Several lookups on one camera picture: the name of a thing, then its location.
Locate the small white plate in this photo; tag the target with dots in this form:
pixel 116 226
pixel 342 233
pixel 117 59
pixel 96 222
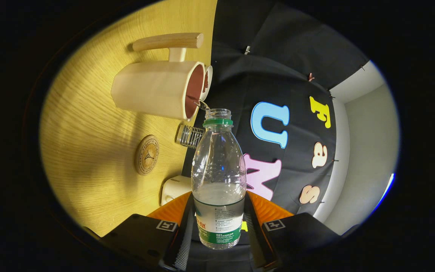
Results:
pixel 209 81

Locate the wooden table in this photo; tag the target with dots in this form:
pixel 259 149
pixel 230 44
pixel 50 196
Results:
pixel 96 151

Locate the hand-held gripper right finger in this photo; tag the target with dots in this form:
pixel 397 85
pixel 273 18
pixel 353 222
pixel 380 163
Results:
pixel 257 241

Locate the white toaster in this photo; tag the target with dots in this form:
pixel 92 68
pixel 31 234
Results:
pixel 174 189

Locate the black backdrop cloth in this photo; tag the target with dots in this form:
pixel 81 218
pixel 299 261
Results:
pixel 278 68

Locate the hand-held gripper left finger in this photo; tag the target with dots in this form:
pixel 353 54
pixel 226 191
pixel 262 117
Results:
pixel 179 241

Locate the pink clothespin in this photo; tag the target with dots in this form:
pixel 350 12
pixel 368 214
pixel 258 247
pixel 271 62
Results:
pixel 310 77

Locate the round wooden coaster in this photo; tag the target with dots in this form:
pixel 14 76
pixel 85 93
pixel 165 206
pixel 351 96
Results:
pixel 147 155

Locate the clear plastic juice bottle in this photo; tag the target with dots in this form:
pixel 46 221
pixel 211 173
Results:
pixel 219 181

